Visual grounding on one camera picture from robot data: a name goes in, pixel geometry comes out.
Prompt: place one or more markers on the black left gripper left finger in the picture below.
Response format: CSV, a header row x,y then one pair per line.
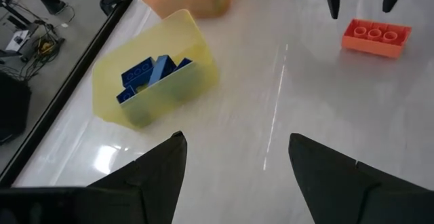
x,y
159,176

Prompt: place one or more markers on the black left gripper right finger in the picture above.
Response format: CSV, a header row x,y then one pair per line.
x,y
339,190

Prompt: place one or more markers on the red-orange rectangular toy brick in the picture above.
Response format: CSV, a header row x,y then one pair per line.
x,y
376,39

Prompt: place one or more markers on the blue rectangular toy brick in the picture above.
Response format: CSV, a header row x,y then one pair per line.
x,y
162,68
127,95
183,64
137,73

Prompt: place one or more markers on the yellow translucent plastic bin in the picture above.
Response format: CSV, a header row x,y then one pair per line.
x,y
162,37

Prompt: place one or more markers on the black case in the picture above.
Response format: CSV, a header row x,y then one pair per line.
x,y
13,108

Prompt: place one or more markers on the black table clamp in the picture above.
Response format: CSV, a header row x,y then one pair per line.
x,y
112,5

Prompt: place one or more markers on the white power adapter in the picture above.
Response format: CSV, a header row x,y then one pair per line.
x,y
18,40

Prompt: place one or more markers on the black table frame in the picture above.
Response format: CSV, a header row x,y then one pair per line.
x,y
68,88

